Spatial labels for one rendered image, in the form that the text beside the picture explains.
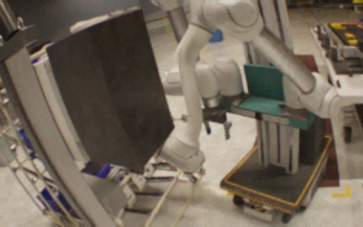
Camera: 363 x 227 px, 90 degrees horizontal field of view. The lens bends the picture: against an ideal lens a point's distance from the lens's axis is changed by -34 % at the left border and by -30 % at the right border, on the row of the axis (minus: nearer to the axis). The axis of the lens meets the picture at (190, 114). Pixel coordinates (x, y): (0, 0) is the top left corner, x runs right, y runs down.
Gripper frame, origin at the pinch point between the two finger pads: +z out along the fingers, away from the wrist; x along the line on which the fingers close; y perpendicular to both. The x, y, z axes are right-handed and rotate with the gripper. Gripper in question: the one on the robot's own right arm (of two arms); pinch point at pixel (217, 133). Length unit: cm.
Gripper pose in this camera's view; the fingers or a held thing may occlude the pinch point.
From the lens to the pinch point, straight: 138.9
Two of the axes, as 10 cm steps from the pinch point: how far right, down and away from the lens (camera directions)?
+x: -7.0, -1.7, 7.0
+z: 2.3, 8.7, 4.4
